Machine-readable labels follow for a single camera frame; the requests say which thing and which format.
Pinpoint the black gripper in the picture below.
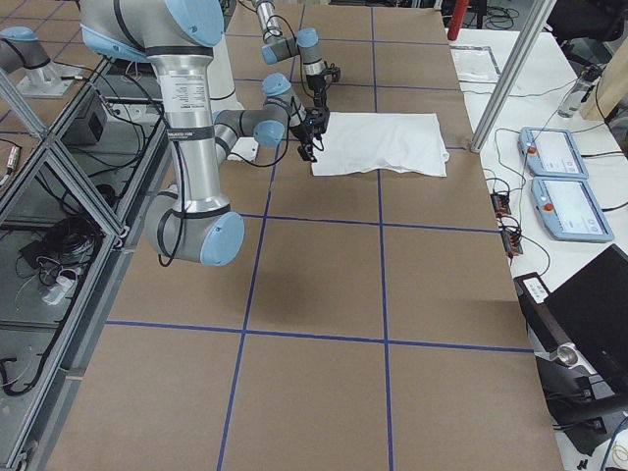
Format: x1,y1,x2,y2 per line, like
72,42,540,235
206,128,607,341
292,108,330,162
308,74,328,109

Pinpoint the white printed t-shirt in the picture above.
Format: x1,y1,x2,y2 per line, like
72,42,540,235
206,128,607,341
311,112,449,178

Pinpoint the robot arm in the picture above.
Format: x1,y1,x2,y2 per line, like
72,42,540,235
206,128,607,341
80,1,340,266
251,1,340,108

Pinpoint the clear plastic sheet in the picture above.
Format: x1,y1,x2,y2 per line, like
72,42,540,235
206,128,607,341
450,45,500,83

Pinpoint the red cylinder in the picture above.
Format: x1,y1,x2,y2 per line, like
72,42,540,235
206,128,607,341
447,0,470,41

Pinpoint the brown table mat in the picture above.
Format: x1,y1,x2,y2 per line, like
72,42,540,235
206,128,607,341
47,6,561,470

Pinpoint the orange black adapter box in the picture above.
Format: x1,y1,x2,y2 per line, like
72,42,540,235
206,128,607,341
490,191,512,218

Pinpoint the far blue teach pendant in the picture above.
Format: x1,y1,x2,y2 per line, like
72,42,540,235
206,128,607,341
518,127,589,180

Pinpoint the blue teach pendant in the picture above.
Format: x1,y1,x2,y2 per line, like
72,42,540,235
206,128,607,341
518,127,589,180
531,177,614,243

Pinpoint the water bottle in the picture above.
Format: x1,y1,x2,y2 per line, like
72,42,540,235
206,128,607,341
557,65,602,118

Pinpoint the near blue teach pendant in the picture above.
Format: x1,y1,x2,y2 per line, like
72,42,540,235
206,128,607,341
531,177,614,243

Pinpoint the black laptop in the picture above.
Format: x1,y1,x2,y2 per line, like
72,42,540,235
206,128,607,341
514,244,627,393

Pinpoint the black monitor stand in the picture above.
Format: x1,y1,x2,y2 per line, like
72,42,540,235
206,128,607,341
536,357,627,455

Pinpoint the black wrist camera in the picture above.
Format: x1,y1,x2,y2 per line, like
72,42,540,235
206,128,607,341
324,63,341,86

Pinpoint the aluminium frame post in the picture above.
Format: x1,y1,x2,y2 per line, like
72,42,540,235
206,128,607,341
469,0,555,153

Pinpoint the aluminium frame rack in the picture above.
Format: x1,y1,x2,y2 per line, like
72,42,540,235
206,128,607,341
1,61,168,470

